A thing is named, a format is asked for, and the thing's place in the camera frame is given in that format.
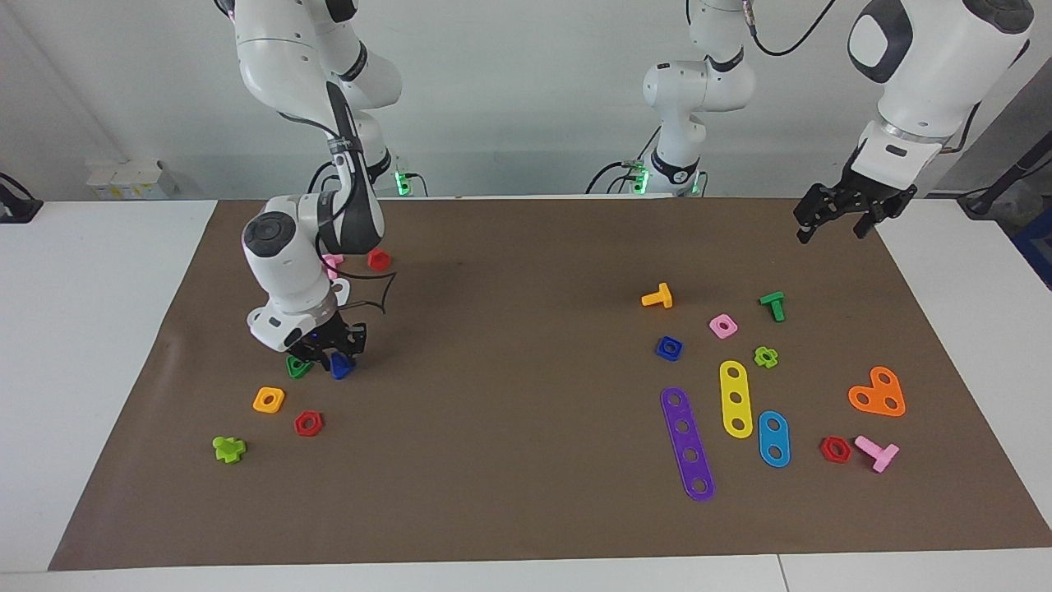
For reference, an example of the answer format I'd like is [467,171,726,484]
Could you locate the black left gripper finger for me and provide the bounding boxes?
[853,183,920,241]
[793,183,852,245]

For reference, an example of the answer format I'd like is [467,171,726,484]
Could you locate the black pole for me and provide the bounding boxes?
[957,136,1052,219]

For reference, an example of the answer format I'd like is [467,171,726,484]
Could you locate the brown table mat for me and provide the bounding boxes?
[48,196,1052,571]

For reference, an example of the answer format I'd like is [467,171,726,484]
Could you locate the blue object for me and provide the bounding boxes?
[1013,206,1052,290]

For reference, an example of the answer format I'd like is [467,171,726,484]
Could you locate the orange heart-shaped plate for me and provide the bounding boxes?
[847,366,907,418]

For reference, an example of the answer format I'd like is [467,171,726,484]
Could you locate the yellow three-hole strip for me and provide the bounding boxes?
[719,360,754,439]

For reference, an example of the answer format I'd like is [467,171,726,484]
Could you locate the blue two-hole strip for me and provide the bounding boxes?
[758,410,791,469]

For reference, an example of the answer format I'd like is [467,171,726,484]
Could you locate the purple four-hole strip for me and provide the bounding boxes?
[660,386,716,502]

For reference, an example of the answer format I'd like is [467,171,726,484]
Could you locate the white box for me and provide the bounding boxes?
[86,159,180,200]

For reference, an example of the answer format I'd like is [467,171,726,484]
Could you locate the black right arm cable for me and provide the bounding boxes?
[279,82,397,315]

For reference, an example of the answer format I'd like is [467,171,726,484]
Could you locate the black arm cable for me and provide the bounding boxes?
[279,82,397,315]
[742,0,839,58]

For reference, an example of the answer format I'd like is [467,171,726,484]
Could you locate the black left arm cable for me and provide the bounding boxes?
[742,0,839,58]

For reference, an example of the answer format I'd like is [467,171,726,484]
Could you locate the black base cables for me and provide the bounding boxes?
[585,160,650,196]
[306,156,342,198]

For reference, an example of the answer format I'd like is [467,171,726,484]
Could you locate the black clamp with cable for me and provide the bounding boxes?
[0,171,44,224]

